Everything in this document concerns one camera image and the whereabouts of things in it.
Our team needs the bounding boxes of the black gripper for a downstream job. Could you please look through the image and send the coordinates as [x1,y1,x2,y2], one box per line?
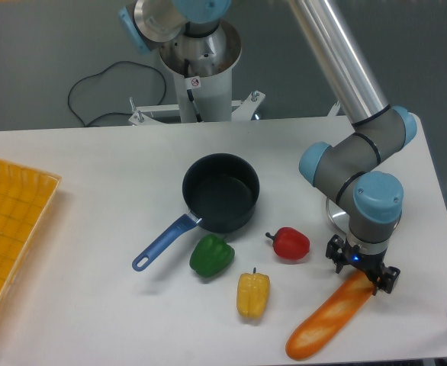
[326,234,400,296]

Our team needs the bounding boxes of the long orange baguette bread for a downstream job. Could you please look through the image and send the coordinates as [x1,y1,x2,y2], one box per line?
[285,271,375,361]

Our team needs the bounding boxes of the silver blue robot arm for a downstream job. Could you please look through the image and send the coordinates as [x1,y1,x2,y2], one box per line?
[118,1,417,292]

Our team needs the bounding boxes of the glass pot lid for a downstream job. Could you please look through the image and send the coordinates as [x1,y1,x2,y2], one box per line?
[325,197,403,233]

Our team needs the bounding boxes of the red bell pepper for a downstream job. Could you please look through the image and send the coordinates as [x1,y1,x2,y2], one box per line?
[265,226,310,261]

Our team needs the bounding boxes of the yellow bell pepper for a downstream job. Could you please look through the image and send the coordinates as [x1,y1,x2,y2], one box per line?
[236,268,270,319]

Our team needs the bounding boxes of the green bell pepper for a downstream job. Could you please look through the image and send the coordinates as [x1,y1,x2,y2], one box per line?
[189,234,235,278]

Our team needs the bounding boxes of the yellow woven basket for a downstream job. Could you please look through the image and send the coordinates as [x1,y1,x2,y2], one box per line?
[0,159,61,305]

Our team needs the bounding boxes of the dark saucepan with blue handle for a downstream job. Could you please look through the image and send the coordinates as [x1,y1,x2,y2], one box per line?
[132,153,260,271]

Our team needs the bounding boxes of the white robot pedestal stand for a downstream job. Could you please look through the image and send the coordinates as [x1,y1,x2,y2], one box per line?
[127,18,265,126]

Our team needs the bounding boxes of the black floor cable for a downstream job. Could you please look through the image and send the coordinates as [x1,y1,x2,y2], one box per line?
[67,60,168,127]

